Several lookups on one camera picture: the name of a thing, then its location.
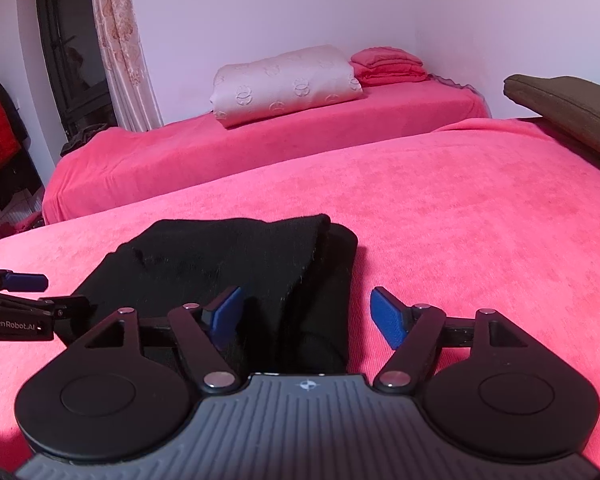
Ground near bed pink blanket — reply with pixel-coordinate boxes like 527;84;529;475
0;119;600;465

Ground olive brown headboard cushion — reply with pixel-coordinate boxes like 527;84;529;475
503;74;600;155

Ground clothes rack with garments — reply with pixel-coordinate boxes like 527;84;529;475
0;83;44;239

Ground black pants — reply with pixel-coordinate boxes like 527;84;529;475
56;214;358;376

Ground beige floral curtain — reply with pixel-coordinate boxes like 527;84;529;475
92;0;163;132

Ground far bed pink blanket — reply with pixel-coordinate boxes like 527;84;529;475
42;79;490;224

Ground folded pink blanket stack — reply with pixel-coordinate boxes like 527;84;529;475
350;47;429;87

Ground dark window frame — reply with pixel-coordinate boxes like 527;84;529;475
35;0;117;139

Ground white embossed pillow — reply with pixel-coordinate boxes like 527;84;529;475
210;46;363;128

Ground bed pink blanket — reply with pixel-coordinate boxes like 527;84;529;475
0;119;600;465
42;79;490;224

